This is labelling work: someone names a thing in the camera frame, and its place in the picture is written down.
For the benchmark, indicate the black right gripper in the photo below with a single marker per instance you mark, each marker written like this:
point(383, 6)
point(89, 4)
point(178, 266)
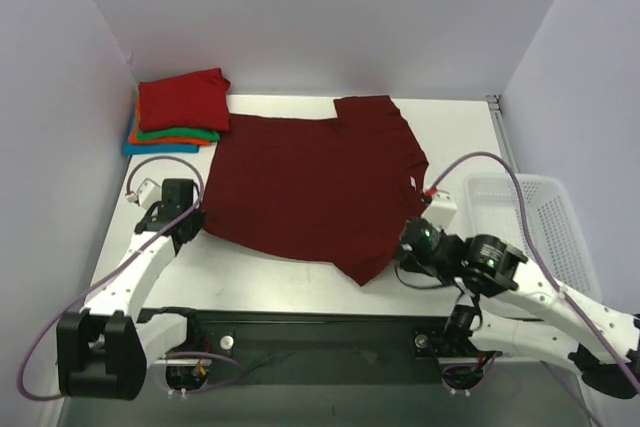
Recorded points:
point(406, 248)

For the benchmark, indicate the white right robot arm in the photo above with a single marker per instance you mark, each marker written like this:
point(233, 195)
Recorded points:
point(517, 309)

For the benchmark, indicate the folded red t-shirt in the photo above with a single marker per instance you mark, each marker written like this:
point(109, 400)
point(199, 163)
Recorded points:
point(193, 100)

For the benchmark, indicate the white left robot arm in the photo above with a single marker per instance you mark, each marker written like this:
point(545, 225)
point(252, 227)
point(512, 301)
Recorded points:
point(105, 349)

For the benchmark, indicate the white perforated plastic basket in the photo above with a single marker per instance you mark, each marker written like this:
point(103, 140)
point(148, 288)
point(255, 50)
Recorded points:
point(494, 209)

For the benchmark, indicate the folded blue t-shirt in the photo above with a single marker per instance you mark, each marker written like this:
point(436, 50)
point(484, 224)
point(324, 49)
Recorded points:
point(130, 149)

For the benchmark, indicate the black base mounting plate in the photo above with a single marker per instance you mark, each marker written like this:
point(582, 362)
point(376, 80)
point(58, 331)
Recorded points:
point(302, 349)

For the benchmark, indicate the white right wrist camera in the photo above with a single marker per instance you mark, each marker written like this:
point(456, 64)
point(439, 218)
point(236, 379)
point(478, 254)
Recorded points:
point(440, 208)

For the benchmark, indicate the folded orange t-shirt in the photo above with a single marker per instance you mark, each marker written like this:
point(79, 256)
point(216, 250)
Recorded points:
point(135, 138)

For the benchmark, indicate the aluminium right side rail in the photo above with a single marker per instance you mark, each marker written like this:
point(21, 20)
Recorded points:
point(495, 110)

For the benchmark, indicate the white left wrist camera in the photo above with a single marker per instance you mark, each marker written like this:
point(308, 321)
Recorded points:
point(148, 193)

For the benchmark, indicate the dark red t-shirt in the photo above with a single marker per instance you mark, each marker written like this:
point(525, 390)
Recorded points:
point(336, 190)

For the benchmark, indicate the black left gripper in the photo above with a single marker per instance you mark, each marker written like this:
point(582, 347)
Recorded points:
point(189, 226)

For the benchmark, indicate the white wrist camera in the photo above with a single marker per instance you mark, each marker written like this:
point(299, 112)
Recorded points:
point(148, 193)
point(440, 208)

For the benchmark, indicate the folded green t-shirt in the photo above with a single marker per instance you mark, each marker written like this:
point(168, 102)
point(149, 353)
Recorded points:
point(176, 131)

